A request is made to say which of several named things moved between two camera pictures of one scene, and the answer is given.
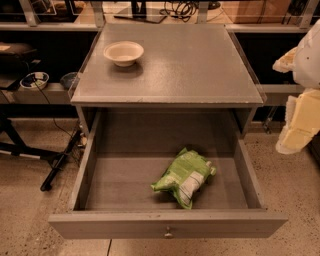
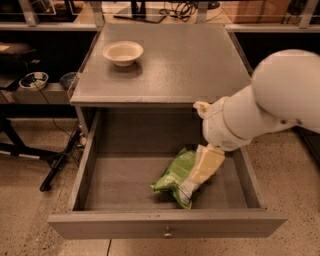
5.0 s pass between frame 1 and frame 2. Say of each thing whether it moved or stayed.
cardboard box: stayed
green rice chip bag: stayed
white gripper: moved
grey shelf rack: stayed
